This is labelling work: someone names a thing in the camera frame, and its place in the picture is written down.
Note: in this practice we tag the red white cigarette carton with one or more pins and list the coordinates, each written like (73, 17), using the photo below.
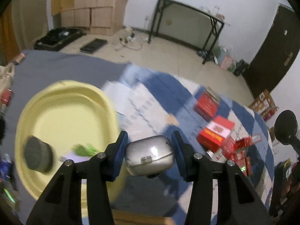
(215, 133)

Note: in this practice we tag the black folding table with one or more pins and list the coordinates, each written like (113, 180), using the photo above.
(196, 28)

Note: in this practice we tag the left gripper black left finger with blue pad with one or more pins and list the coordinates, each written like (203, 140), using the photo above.
(60, 202)

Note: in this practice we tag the grey bed sheet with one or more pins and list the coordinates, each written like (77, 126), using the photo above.
(43, 68)

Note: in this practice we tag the pile of clothes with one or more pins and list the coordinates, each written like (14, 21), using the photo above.
(6, 77)

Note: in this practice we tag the silver computer mouse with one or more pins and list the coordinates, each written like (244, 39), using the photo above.
(149, 156)

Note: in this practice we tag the purple green toy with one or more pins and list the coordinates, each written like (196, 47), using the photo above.
(80, 153)

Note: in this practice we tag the dark door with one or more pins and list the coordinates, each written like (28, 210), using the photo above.
(276, 55)

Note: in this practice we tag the blue white packet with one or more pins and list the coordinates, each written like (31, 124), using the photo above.
(6, 166)

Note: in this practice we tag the black flat device on floor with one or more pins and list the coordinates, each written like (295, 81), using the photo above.
(93, 46)

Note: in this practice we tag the orange curtain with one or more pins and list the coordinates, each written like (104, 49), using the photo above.
(9, 47)

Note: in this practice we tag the red box near clothes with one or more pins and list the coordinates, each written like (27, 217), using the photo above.
(5, 100)

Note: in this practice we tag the red flat cigarette packs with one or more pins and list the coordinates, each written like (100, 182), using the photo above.
(236, 150)

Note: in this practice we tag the black suitcase on floor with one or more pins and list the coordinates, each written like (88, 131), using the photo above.
(57, 39)

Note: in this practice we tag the pink bag under table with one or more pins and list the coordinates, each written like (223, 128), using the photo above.
(227, 62)

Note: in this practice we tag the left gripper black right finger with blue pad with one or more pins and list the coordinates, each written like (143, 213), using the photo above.
(238, 202)

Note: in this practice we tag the blue white checkered blanket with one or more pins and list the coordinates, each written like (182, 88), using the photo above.
(150, 103)

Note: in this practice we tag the power strip with cables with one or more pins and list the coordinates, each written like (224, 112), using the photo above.
(127, 39)

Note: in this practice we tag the red cigarette box far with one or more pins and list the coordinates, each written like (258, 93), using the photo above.
(207, 104)

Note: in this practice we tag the yellow plastic basin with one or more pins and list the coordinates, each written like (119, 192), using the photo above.
(62, 115)

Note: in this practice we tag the black fan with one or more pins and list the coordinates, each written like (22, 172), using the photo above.
(286, 129)

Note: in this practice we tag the wooden wardrobe cabinet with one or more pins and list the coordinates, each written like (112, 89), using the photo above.
(101, 17)

